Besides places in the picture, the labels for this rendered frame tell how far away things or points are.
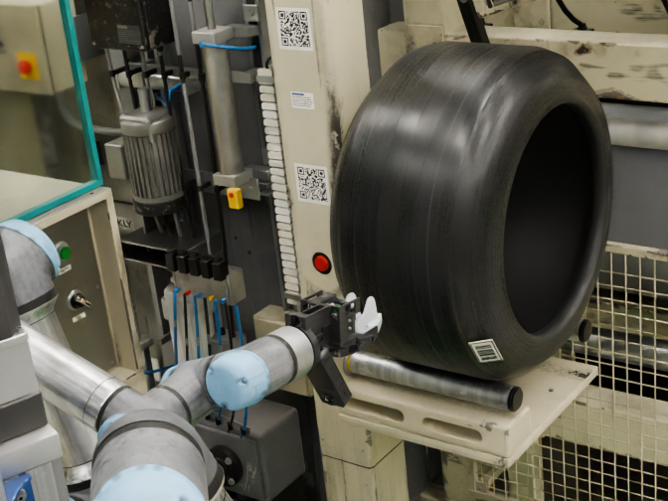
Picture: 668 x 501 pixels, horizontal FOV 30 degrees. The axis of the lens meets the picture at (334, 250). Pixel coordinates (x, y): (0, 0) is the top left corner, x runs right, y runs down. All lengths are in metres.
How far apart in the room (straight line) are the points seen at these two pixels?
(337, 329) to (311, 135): 0.56
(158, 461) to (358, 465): 1.36
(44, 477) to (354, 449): 1.09
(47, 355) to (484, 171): 0.71
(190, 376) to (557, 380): 0.91
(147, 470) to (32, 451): 0.35
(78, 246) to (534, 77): 0.87
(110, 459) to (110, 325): 1.18
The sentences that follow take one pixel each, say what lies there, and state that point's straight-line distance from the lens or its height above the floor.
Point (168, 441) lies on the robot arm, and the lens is 1.26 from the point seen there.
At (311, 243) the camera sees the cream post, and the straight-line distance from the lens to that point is 2.35.
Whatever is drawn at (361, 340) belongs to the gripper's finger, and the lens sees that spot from 1.84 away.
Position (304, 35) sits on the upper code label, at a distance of 2.21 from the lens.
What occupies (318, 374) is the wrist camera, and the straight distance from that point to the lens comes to 1.82.
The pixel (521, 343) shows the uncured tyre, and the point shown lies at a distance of 2.10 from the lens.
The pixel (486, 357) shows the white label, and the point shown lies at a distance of 2.05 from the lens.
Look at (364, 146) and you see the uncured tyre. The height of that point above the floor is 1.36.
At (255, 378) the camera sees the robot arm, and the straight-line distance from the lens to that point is 1.66.
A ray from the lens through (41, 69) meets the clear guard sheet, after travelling 2.19.
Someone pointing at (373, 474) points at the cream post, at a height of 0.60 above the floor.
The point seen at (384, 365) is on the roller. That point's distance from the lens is 2.27.
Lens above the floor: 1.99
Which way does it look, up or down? 23 degrees down
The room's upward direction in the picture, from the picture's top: 6 degrees counter-clockwise
